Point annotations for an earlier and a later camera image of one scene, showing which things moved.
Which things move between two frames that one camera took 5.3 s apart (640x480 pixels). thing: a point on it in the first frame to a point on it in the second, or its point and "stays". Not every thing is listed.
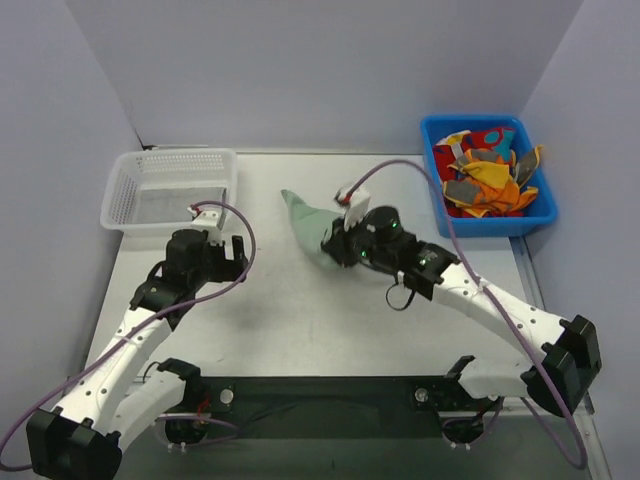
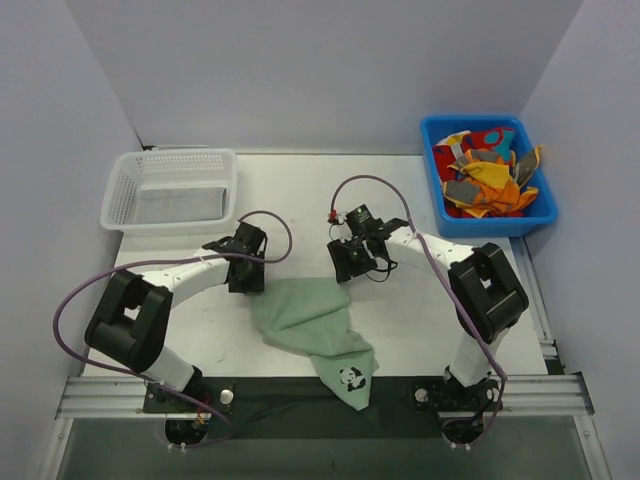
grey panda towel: x=172 y=204 stays
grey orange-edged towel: x=526 y=166 stays
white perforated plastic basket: x=147 y=191 stays
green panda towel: x=310 y=221 to x=309 y=316
